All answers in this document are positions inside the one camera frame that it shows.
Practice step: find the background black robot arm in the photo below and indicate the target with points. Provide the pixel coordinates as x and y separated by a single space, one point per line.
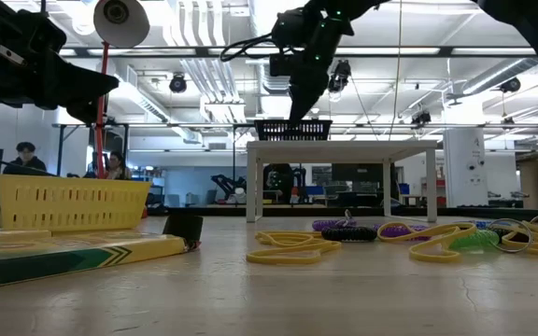
224 183

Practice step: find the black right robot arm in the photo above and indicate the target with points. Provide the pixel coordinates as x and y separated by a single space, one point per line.
530 23

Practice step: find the ribbed silver air duct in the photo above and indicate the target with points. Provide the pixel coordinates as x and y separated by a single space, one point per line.
276 84

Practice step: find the blue bin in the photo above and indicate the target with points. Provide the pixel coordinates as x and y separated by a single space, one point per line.
404 188

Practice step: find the white small shelf table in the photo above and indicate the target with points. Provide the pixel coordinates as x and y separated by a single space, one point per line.
339 151

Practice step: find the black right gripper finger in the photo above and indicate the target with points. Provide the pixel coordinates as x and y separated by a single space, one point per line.
301 100
318 86

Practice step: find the red desk lamp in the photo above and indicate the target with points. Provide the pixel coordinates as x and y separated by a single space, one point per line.
102 140

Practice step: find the black ceiling spotlight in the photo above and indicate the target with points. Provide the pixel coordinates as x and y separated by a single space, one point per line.
420 117
510 85
178 84
341 77

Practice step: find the white round pillar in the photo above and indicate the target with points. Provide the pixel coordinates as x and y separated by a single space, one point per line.
465 154

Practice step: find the person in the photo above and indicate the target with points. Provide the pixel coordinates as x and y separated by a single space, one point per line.
117 170
278 182
26 163

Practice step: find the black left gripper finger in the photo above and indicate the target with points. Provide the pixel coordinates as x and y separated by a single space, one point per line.
89 112
77 84

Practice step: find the yellow green crayon box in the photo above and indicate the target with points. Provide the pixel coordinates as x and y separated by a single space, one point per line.
87 259

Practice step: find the white ceiling pipes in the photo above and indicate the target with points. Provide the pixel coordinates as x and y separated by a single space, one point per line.
213 79

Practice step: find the black plastic basket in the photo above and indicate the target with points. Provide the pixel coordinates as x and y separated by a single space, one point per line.
273 122

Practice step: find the yellow plastic basket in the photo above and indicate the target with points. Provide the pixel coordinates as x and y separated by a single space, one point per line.
63 179

